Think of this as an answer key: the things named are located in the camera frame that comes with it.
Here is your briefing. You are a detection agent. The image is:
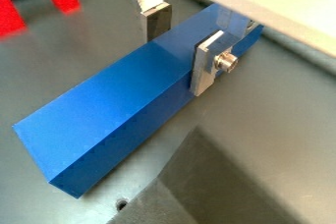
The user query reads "red branched block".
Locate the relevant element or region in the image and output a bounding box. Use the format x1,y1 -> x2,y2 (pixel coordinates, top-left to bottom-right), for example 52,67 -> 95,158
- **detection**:
0,0 -> 80,37

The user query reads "blue long block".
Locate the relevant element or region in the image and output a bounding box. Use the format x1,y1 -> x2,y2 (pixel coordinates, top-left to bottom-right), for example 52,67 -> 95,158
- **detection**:
12,3 -> 266,199

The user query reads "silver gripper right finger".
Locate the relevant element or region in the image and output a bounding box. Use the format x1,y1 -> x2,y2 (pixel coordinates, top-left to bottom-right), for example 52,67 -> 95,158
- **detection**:
190,8 -> 255,97

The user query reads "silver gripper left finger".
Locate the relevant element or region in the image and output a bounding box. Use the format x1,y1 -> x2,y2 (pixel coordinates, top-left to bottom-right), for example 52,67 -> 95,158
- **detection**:
135,0 -> 172,41

